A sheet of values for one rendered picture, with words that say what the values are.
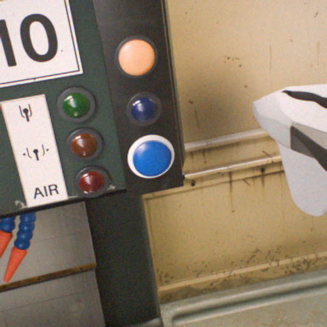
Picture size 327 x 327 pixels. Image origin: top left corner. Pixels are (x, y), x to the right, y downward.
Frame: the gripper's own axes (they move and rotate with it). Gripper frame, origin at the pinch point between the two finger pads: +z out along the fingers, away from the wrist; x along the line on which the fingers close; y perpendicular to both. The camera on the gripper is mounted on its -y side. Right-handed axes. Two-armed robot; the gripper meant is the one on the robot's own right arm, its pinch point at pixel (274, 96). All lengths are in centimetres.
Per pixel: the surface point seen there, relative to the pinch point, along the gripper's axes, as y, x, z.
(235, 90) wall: 48, 83, 84
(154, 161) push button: 8.0, 0.1, 12.1
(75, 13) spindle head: -3.7, -2.6, 14.8
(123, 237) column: 60, 34, 72
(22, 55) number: -1.5, -6.2, 16.7
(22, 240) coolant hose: 23.5, -2.3, 34.2
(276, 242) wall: 96, 90, 81
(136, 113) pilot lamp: 4.0, -0.4, 12.8
